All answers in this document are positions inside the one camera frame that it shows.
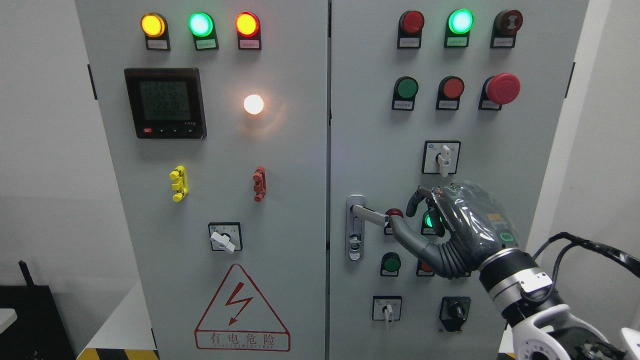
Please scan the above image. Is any red push button upper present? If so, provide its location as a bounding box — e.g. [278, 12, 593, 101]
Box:
[435, 75, 466, 111]

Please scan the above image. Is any green indicator light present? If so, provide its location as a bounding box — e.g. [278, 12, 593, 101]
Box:
[443, 7, 474, 48]
[188, 11, 218, 51]
[420, 211, 435, 236]

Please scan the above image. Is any red indicator light middle left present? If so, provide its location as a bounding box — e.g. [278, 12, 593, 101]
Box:
[383, 208, 403, 236]

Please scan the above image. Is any black box with antenna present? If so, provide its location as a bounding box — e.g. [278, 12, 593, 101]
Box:
[0, 260, 76, 360]

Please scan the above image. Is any white rotary switch left door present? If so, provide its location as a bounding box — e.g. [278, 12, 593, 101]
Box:
[208, 221, 243, 254]

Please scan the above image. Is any white glowing lamp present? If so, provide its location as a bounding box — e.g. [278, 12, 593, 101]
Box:
[243, 93, 265, 116]

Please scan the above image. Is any red terminal clip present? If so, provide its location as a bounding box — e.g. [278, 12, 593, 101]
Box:
[253, 166, 266, 203]

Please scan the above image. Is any yellow terminal clip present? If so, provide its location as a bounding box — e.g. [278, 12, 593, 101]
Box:
[169, 165, 189, 203]

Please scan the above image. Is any red push button lower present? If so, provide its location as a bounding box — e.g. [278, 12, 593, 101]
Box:
[415, 260, 435, 277]

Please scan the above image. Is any black selector knob switch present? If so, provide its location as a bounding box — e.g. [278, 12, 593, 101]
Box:
[439, 296, 471, 332]

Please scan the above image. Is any green indicator light middle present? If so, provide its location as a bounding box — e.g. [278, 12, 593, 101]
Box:
[420, 211, 435, 236]

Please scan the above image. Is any yellow indicator light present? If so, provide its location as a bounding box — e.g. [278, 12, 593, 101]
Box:
[140, 13, 170, 51]

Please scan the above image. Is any green push button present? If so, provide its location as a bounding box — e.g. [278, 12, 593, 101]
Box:
[379, 251, 402, 277]
[391, 76, 419, 111]

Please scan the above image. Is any red indicator light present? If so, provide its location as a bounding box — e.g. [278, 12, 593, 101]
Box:
[383, 208, 403, 236]
[397, 10, 425, 49]

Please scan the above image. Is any white rotary switch lower right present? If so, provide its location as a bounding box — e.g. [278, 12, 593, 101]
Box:
[371, 295, 403, 330]

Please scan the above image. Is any red indicator light top right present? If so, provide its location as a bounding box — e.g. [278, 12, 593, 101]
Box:
[397, 10, 425, 49]

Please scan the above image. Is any green indicator light top right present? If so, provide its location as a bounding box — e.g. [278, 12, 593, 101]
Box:
[443, 7, 474, 48]

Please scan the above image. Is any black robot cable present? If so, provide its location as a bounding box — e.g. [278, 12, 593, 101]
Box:
[530, 232, 640, 291]

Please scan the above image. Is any silver door handle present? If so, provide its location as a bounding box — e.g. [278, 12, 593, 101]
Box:
[345, 194, 389, 262]

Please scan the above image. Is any black digital power meter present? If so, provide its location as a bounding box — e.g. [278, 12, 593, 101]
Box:
[123, 67, 207, 139]

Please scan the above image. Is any green push button upper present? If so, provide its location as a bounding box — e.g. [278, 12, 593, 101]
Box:
[391, 76, 419, 111]

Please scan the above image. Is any green indicator light top left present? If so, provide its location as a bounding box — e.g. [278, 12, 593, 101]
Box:
[188, 11, 218, 51]

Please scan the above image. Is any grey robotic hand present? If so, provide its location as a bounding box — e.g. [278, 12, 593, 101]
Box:
[389, 182, 520, 279]

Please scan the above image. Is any red electric warning sticker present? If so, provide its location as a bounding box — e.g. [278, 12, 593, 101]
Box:
[194, 263, 291, 352]

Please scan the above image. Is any dark red buzzer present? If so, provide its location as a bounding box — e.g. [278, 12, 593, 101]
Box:
[490, 9, 524, 49]

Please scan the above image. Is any red push button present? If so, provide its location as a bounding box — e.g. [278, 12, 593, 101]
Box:
[415, 260, 435, 277]
[435, 75, 466, 111]

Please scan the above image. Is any white rotary switch upper right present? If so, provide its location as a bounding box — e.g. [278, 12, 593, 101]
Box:
[422, 140, 462, 178]

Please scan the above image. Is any grey cabinet door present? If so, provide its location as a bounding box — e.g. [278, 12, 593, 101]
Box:
[328, 0, 589, 360]
[76, 0, 329, 360]

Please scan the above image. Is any grey right cabinet door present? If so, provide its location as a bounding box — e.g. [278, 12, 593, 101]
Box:
[328, 0, 589, 360]

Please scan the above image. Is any green push button lower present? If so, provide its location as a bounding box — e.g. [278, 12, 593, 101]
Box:
[379, 251, 402, 277]

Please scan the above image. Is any white rotary switch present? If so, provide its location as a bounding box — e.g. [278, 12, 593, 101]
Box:
[422, 140, 462, 178]
[371, 295, 403, 330]

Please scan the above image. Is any red-orange indicator light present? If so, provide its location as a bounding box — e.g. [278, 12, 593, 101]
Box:
[235, 11, 262, 51]

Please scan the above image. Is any red emergency stop button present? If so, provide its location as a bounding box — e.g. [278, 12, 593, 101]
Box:
[478, 72, 521, 111]

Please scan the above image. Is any grey left cabinet door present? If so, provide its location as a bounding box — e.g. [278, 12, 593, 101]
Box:
[76, 0, 329, 360]

